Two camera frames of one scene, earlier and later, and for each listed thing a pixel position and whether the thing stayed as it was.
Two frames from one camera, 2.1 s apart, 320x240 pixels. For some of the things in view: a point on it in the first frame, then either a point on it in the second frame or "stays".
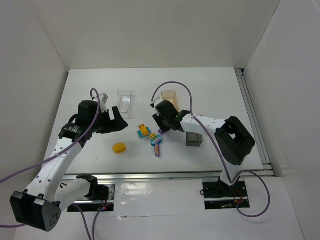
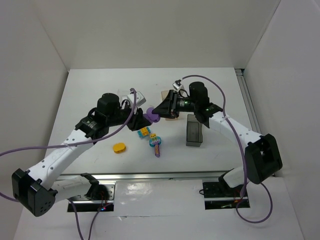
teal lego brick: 140,135 stays
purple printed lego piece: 157,150 stays
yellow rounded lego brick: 119,147 stays
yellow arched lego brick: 143,129 stays
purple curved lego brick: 160,132 -> 154,118
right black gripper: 159,121 -> 171,103
